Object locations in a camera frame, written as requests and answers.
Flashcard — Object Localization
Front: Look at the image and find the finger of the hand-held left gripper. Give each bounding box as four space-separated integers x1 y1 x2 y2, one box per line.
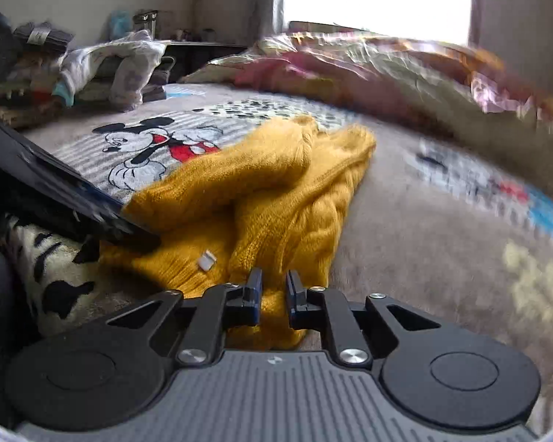
0 114 162 255

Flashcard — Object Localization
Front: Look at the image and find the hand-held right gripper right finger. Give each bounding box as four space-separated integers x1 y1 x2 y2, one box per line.
285 270 443 370

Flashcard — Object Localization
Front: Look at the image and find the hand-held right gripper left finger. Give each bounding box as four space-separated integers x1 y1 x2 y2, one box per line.
105 267 264 370

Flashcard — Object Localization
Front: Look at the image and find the yellow knitted sweater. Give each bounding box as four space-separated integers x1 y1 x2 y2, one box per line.
98 114 379 351

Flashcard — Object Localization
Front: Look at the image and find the pile of folded clothes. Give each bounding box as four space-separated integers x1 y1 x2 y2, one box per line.
0 22 169 130

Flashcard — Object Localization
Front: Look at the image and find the cartoon mouse printed blanket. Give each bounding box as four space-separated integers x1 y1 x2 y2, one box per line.
0 80 553 424

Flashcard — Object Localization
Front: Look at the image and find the white floral garment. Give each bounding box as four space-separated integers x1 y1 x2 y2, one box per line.
56 30 170 112

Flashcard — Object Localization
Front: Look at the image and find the dark striped garment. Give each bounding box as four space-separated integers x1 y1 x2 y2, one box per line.
12 21 75 55

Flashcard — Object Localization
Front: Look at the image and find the light blue packet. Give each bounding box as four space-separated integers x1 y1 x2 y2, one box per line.
107 9 133 34

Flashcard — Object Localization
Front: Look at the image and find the dark desk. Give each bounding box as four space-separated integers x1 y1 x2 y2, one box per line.
165 39 250 84

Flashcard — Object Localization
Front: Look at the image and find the floral pink quilt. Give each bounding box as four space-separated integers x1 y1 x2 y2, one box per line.
180 30 553 187

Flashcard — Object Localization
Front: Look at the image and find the grey curtain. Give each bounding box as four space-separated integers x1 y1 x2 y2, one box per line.
469 0 553 90

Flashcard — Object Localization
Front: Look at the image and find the wire basket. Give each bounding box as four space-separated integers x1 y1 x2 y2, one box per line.
133 8 160 38

